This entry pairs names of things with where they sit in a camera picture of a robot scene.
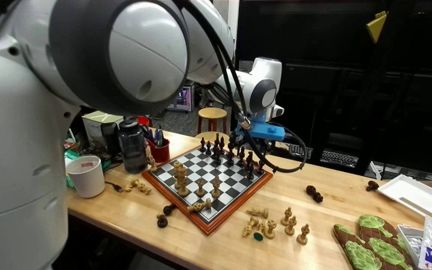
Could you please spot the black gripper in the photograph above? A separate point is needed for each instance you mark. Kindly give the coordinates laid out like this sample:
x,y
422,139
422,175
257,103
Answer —
x,y
245,139

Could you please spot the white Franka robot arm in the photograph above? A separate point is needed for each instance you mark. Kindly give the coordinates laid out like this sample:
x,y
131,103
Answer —
x,y
16,151

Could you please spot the tall light wooden chess piece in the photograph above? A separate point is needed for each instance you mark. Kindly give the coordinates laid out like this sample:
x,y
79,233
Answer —
x,y
178,169
182,184

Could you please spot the light chess piece green base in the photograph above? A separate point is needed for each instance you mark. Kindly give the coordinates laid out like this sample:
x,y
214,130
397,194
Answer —
x,y
259,236

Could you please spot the round wooden stool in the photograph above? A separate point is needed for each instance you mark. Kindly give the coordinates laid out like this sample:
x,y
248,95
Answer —
x,y
212,113

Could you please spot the red pen cup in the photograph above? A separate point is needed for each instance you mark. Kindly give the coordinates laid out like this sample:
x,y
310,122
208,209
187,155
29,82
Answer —
x,y
160,151

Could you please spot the blue pens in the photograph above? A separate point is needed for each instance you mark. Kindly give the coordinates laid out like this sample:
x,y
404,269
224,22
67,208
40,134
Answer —
x,y
157,136

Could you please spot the dark translucent jar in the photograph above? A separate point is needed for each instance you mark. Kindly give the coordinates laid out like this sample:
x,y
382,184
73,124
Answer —
x,y
133,148

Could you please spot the small dark plug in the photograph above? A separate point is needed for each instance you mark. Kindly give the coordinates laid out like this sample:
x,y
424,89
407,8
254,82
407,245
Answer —
x,y
115,187

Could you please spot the white Chemex box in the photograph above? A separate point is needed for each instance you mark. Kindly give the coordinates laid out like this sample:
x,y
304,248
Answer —
x,y
97,125

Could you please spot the brown green oven mitt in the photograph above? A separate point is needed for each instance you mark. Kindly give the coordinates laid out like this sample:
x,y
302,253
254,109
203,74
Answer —
x,y
383,241
359,253

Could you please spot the yellow triangular sign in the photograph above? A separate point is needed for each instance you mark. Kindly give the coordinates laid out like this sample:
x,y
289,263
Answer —
x,y
377,26

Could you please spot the white flat tray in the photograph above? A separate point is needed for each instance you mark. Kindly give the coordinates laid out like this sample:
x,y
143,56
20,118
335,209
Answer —
x,y
416,196

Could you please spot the clear plastic container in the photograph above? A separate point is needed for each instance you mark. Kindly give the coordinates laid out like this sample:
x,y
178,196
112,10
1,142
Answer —
x,y
410,238

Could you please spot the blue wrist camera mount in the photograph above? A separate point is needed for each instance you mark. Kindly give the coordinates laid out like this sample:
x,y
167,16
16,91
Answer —
x,y
269,131

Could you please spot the chessboard with orange wooden frame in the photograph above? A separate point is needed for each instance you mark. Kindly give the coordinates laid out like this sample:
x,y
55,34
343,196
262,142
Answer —
x,y
226,193

